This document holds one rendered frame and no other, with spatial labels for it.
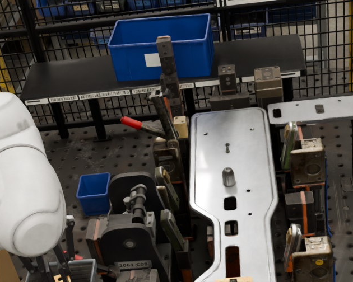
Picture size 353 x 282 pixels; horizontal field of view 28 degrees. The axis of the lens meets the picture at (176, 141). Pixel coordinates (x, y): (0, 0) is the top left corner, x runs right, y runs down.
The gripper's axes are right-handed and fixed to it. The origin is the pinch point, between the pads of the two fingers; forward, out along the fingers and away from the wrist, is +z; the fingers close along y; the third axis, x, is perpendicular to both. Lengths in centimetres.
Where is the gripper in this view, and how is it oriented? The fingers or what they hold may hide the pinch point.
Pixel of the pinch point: (57, 277)
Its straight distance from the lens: 139.3
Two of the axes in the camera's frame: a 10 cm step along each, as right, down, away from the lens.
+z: 1.5, 7.8, 6.0
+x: -2.8, -5.5, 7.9
